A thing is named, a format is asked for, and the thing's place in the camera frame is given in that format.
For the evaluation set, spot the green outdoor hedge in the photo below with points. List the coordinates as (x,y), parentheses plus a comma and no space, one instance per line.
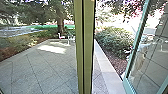
(115,40)

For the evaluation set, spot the low green shrub bed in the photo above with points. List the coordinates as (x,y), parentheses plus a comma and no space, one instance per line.
(23,41)

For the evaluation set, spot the brown tree trunk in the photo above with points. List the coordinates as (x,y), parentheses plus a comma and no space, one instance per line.
(60,23)

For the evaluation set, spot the green framed glass door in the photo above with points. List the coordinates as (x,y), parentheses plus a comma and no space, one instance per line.
(135,56)

